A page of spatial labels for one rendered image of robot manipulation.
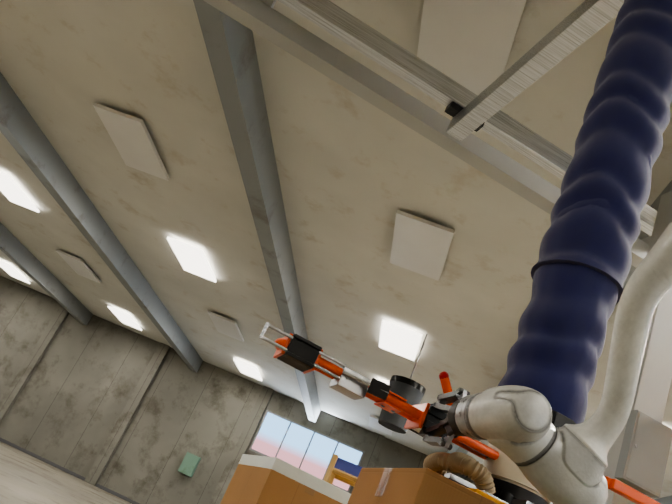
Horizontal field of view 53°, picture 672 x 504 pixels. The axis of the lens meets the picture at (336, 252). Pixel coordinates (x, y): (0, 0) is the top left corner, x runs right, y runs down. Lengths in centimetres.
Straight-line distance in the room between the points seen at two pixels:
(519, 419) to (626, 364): 24
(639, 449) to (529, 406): 194
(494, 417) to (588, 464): 19
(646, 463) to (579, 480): 185
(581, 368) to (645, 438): 148
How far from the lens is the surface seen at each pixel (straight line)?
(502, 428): 125
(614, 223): 188
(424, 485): 138
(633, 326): 133
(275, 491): 311
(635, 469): 314
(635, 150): 203
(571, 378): 170
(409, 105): 406
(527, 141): 396
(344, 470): 973
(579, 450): 133
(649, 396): 330
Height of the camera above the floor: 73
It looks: 23 degrees up
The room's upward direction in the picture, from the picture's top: 25 degrees clockwise
